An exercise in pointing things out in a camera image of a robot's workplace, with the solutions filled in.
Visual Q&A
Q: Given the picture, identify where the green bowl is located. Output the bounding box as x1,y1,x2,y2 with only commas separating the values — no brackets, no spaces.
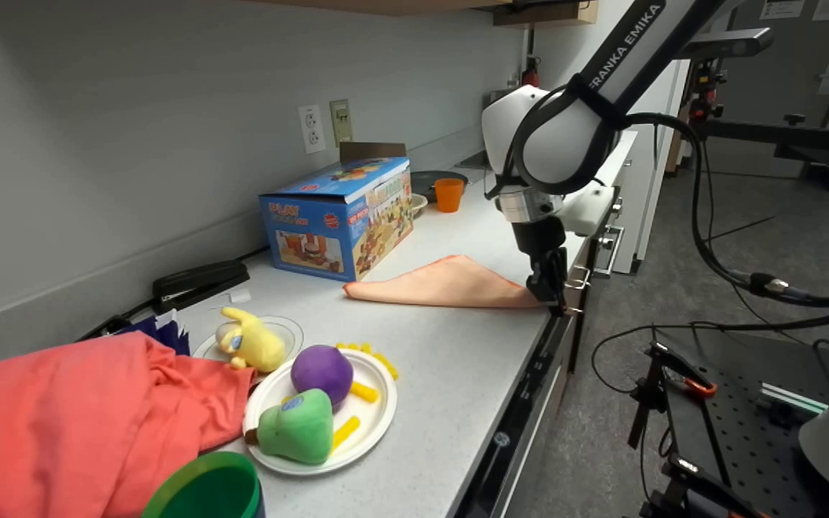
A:
141,449,267,518

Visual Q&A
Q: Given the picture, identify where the black perforated cart top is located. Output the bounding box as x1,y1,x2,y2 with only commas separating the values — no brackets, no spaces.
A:
663,327,829,518

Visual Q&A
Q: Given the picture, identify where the orange plastic cup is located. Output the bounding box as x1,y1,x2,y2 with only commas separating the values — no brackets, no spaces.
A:
433,176,466,215

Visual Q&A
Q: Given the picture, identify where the yellow toy fry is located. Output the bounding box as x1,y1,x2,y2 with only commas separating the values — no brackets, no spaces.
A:
332,410,367,452
348,377,382,405

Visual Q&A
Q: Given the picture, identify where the wooden wall cabinet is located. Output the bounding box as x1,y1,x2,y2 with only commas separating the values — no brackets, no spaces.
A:
267,0,603,25

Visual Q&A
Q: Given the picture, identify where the black stereo camera bar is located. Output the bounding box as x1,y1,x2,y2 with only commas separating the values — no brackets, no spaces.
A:
685,22,778,62

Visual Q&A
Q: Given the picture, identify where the green plush pear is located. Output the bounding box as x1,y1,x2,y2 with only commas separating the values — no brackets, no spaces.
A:
241,384,338,469

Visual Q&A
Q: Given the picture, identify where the white wall outlet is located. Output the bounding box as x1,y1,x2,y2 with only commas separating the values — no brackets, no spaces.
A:
298,101,329,154

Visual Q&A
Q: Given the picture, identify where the large white plate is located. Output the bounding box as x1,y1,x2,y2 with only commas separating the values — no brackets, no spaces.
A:
241,344,401,479

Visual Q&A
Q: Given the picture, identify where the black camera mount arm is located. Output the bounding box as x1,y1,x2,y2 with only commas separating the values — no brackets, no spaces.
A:
682,54,829,196

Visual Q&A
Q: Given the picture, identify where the red bottle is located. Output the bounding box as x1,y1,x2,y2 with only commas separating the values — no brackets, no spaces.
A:
518,54,544,92

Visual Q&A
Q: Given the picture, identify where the dark blue folded object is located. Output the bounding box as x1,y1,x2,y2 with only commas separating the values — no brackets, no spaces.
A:
131,313,193,356

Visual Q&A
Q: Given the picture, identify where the yellow plush toy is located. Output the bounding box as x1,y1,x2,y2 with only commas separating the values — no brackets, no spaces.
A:
214,305,292,377

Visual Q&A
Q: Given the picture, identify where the play food set box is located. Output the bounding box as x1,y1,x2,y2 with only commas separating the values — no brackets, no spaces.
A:
257,137,420,285

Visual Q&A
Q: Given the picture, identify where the beige wall switch plate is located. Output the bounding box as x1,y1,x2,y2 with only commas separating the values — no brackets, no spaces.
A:
329,95,358,146

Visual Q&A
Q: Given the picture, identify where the red crumpled cloth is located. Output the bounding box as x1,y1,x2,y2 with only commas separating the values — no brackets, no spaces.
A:
0,330,257,518

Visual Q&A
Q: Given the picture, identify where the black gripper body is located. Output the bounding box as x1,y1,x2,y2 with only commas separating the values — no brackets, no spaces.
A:
515,215,574,282

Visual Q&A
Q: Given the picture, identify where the black orange clamp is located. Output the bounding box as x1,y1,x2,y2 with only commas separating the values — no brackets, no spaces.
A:
643,338,722,403

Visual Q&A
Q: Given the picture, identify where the white tall appliance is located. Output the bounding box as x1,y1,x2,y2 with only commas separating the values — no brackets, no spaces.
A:
614,54,696,282

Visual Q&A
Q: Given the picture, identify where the purple plush ball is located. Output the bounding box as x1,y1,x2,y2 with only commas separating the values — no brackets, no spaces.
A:
289,343,358,413

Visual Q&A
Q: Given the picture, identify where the orange microfibre cloth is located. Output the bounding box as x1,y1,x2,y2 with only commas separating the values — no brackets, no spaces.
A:
341,251,547,313

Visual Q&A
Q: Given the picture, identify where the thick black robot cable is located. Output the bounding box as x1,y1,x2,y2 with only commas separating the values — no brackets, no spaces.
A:
496,75,829,338

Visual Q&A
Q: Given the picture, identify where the black stapler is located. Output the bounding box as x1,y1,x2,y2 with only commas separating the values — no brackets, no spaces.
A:
149,256,254,313

